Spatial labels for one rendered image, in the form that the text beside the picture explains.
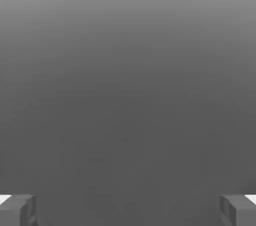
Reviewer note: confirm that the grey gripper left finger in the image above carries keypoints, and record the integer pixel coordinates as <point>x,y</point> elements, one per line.
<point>16,211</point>

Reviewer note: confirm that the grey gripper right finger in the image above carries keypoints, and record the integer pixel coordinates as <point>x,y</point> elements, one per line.
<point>239,212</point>

